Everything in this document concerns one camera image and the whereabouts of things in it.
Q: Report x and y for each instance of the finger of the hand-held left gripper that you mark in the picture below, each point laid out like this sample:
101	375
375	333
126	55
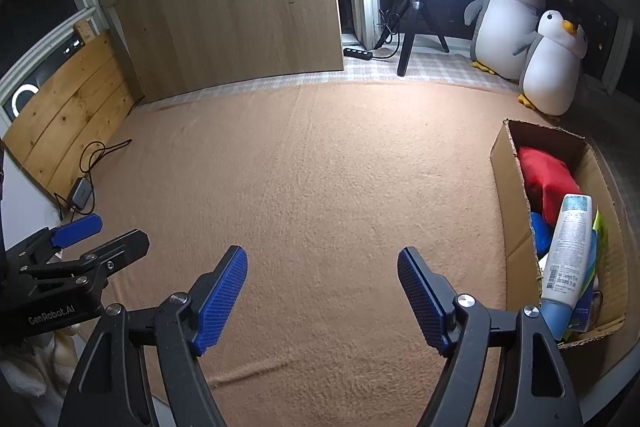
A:
77	229
120	249

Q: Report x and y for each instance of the light wooden board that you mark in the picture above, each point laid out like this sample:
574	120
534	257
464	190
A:
225	7

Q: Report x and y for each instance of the tan blanket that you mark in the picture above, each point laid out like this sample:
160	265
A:
300	182

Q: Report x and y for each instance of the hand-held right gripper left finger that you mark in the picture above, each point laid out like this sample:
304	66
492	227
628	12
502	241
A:
222	302

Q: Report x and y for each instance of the blue sachet packet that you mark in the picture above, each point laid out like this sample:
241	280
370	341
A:
584	307

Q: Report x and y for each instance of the pine wood panel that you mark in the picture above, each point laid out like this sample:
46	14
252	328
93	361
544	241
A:
70	117

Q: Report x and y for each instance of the person's left hand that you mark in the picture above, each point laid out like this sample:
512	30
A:
62	347

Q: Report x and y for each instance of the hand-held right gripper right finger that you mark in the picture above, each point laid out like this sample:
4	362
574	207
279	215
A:
422	302

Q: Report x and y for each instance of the yellow-green tube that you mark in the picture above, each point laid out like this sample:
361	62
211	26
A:
600	232

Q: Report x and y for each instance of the cardboard box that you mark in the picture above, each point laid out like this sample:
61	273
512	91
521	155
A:
510	187

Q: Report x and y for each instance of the red pouch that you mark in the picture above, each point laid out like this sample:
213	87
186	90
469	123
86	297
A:
545	177

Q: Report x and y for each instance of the large penguin plush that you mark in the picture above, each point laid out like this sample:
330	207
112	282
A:
500	27

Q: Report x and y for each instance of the black power strip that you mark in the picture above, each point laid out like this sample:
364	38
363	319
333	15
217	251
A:
357	53

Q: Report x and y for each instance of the white tube with blue cap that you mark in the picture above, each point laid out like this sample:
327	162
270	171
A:
567	247

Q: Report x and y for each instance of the small penguin plush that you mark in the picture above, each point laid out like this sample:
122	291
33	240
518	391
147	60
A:
552	72

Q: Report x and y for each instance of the black tripod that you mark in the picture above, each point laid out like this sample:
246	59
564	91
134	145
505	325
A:
410	42

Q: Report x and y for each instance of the grey adapter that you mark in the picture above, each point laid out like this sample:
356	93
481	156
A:
81	193

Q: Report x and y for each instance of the blue round jar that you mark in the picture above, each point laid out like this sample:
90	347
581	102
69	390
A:
540	234

